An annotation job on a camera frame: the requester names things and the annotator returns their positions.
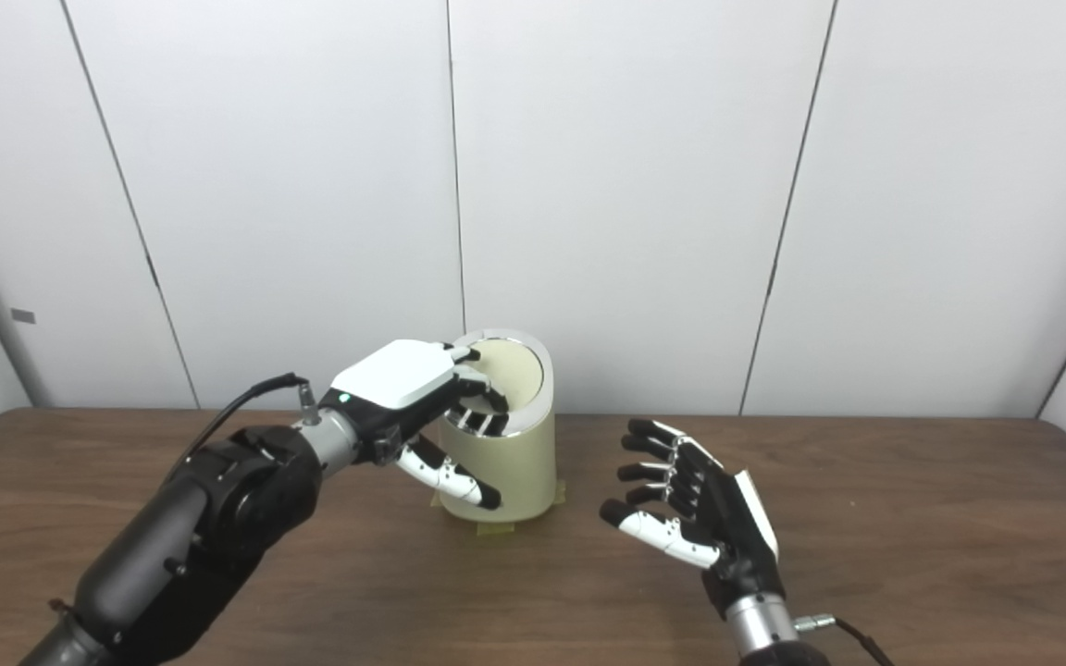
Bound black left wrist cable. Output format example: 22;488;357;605
163;373;321;482

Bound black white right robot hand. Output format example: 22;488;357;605
600;418;786;619

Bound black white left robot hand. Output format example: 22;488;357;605
320;339;511;512

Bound cream round bin lid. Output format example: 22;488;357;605
473;339;545;413

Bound cream-colored bin body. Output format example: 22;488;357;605
439;328;557;524

